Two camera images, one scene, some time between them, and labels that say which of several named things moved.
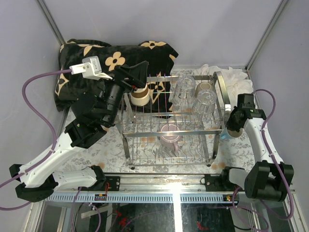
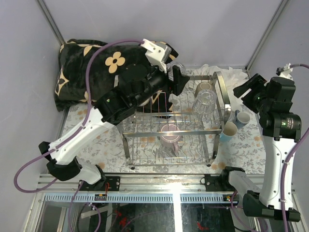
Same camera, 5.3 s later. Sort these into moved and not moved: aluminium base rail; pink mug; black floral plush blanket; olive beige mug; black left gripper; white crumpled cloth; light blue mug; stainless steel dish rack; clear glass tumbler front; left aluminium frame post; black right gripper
Moved: light blue mug; black right gripper; black left gripper
Not moved: pink mug; black floral plush blanket; aluminium base rail; clear glass tumbler front; white crumpled cloth; stainless steel dish rack; left aluminium frame post; olive beige mug
